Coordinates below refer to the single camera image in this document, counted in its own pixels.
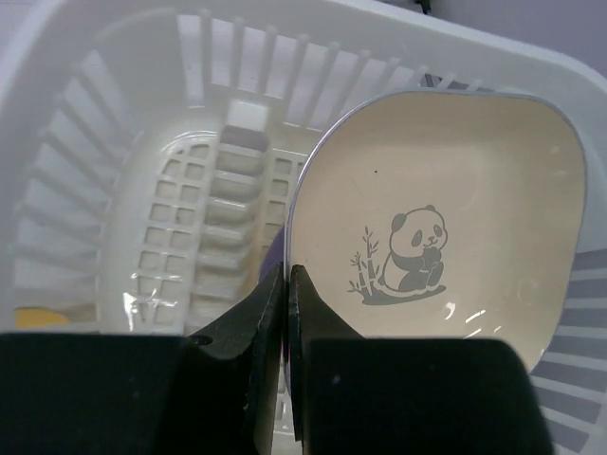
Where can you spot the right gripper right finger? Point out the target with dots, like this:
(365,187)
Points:
(356,395)

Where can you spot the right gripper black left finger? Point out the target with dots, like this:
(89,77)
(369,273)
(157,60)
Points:
(213,392)

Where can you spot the cream square plate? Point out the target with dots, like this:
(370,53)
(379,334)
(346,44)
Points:
(435,214)

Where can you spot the yellow square plate front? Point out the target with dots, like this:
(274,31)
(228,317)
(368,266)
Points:
(38,318)

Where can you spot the purple square plate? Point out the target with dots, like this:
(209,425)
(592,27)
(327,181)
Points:
(275,254)

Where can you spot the white plastic dish basket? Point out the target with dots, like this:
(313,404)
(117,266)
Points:
(150,149)

